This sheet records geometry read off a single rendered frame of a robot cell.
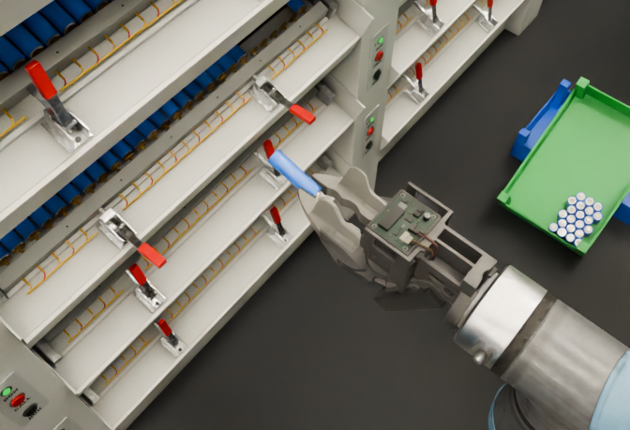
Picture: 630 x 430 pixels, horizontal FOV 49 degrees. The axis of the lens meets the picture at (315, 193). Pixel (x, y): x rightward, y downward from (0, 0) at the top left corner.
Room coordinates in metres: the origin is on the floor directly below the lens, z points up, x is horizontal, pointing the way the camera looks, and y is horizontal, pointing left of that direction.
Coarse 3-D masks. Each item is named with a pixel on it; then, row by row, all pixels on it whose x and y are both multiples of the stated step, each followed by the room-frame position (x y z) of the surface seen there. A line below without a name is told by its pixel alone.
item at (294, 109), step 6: (270, 96) 0.60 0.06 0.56; (276, 96) 0.59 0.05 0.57; (282, 96) 0.59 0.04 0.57; (282, 102) 0.58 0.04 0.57; (288, 102) 0.58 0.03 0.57; (288, 108) 0.58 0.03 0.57; (294, 108) 0.57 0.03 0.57; (300, 108) 0.57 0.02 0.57; (294, 114) 0.57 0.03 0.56; (300, 114) 0.56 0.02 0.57; (306, 114) 0.56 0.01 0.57; (312, 114) 0.56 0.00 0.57; (306, 120) 0.56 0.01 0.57; (312, 120) 0.55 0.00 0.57
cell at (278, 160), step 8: (280, 152) 0.43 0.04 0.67; (272, 160) 0.42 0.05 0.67; (280, 160) 0.42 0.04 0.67; (288, 160) 0.42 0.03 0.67; (280, 168) 0.41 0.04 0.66; (288, 168) 0.41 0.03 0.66; (296, 168) 0.41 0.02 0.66; (288, 176) 0.41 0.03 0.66; (296, 176) 0.40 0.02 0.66; (304, 176) 0.41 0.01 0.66; (296, 184) 0.40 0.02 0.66; (304, 184) 0.40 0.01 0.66; (312, 184) 0.40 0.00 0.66; (312, 192) 0.39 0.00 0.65; (320, 192) 0.39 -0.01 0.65
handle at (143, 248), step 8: (120, 232) 0.39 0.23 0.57; (128, 232) 0.39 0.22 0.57; (128, 240) 0.38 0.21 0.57; (136, 240) 0.38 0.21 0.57; (144, 248) 0.37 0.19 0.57; (152, 248) 0.37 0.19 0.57; (144, 256) 0.36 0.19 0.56; (152, 256) 0.36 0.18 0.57; (160, 256) 0.36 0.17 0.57; (160, 264) 0.35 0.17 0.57
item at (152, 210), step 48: (336, 0) 0.76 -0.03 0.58; (336, 48) 0.70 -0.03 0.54; (288, 96) 0.61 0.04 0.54; (192, 144) 0.52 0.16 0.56; (240, 144) 0.53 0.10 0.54; (144, 192) 0.45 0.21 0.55; (192, 192) 0.46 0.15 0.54; (96, 240) 0.39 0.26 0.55; (144, 240) 0.41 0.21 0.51; (48, 288) 0.33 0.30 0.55
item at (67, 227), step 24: (312, 24) 0.71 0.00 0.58; (264, 48) 0.66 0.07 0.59; (288, 48) 0.68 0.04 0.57; (240, 72) 0.62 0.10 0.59; (216, 96) 0.58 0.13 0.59; (240, 96) 0.59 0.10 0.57; (192, 120) 0.54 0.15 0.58; (168, 144) 0.50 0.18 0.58; (144, 168) 0.47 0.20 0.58; (96, 192) 0.43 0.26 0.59; (120, 192) 0.44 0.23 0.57; (72, 216) 0.40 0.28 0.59; (48, 240) 0.37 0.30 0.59; (24, 264) 0.34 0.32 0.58; (0, 288) 0.31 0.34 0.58
